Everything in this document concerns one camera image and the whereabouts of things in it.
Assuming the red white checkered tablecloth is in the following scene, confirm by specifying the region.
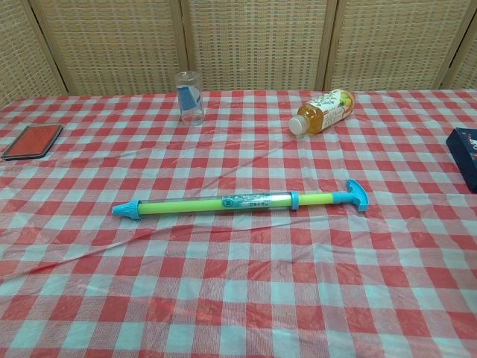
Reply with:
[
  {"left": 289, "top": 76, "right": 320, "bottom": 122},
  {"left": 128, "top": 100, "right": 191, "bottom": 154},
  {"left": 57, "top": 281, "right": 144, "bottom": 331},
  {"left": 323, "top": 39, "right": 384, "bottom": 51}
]
[{"left": 0, "top": 89, "right": 477, "bottom": 358}]

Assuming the dark blue printed box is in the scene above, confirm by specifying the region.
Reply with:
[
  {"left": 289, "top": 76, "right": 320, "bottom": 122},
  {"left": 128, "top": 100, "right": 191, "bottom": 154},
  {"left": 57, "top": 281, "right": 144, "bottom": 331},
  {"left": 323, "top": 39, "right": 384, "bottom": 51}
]
[{"left": 446, "top": 128, "right": 477, "bottom": 194}]

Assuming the green and blue plastic tube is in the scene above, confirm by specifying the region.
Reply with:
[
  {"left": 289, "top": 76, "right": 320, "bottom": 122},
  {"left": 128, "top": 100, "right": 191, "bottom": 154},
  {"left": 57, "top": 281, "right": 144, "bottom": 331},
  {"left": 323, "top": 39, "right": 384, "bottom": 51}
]
[{"left": 111, "top": 189, "right": 300, "bottom": 221}]

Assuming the tea bottle white cap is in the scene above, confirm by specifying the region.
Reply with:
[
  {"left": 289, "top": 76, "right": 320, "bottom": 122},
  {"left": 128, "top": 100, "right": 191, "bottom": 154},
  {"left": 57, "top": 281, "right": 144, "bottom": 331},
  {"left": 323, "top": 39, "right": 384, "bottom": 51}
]
[{"left": 289, "top": 88, "right": 356, "bottom": 136}]

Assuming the clear glass jar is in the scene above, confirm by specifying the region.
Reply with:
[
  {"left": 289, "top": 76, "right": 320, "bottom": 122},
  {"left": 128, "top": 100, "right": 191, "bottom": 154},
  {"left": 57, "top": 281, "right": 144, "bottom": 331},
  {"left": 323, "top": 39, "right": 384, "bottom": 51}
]
[{"left": 175, "top": 70, "right": 205, "bottom": 127}]

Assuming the green blue telescopic stick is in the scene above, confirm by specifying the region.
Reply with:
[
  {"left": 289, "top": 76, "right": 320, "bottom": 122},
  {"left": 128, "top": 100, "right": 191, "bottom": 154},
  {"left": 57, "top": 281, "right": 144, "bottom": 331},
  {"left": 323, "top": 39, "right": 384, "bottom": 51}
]
[{"left": 138, "top": 179, "right": 371, "bottom": 220}]

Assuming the woven bamboo folding screen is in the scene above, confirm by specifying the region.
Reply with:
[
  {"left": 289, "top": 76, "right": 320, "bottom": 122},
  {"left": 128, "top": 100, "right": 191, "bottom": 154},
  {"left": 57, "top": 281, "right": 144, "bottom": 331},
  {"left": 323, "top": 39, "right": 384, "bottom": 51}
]
[{"left": 0, "top": 0, "right": 477, "bottom": 109}]

